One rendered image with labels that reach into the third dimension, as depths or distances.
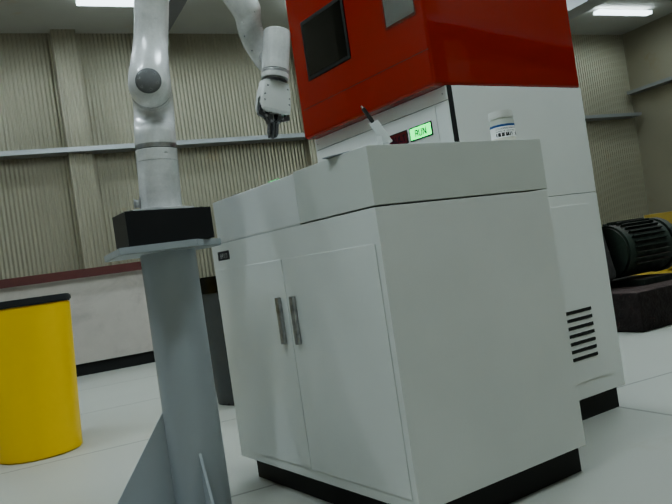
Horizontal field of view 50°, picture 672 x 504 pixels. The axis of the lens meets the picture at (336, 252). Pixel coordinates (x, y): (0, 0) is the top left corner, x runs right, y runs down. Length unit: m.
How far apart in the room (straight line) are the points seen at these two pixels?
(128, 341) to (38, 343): 3.51
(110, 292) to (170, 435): 4.90
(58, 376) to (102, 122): 6.76
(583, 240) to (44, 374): 2.41
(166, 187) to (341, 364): 0.72
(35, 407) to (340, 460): 1.90
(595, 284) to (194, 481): 1.60
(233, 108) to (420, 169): 8.77
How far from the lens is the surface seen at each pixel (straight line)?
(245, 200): 2.27
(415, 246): 1.77
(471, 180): 1.93
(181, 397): 2.11
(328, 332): 1.94
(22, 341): 3.56
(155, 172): 2.13
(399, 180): 1.77
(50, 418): 3.62
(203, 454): 2.15
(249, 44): 2.33
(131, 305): 7.02
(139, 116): 2.25
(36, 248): 9.75
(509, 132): 2.13
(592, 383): 2.82
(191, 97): 10.39
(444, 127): 2.43
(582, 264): 2.79
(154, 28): 2.22
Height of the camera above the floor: 0.70
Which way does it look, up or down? 1 degrees up
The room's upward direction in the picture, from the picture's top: 8 degrees counter-clockwise
